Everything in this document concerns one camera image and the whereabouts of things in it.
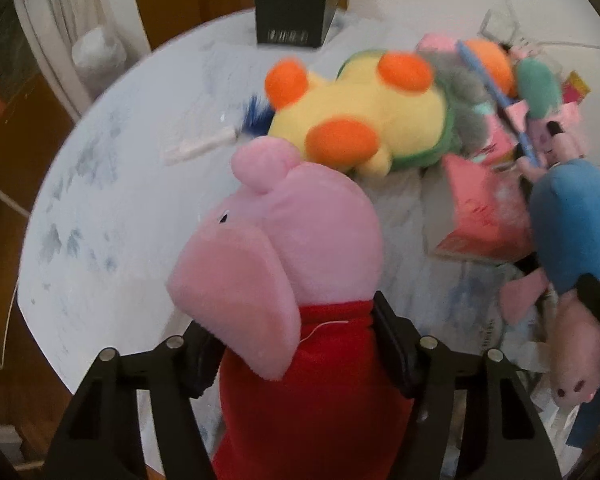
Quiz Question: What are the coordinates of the grey plush toy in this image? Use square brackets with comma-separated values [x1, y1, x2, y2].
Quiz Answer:
[422, 51, 494, 154]

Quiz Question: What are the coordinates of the pink pig plush blue shirt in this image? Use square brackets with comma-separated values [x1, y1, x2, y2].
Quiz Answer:
[500, 158, 600, 406]

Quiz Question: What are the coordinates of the yellow duck plush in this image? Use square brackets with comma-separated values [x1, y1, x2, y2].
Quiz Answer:
[264, 51, 460, 177]

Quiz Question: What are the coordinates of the teal pig plush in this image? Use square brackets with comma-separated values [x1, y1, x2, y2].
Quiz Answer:
[515, 58, 588, 166]

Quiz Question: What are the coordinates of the orange plush toy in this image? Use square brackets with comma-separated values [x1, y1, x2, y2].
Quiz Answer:
[465, 38, 517, 98]

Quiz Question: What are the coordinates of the pink pig plush red dress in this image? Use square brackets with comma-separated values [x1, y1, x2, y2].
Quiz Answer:
[166, 136, 412, 479]

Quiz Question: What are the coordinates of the pink tissue pack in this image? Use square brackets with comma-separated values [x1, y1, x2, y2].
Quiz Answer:
[422, 155, 533, 263]

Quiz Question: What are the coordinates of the white blue brush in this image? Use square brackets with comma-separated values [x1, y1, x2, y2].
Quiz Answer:
[161, 94, 274, 166]

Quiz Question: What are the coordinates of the black speaker box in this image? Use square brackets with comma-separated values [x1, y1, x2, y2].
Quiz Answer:
[254, 0, 338, 49]

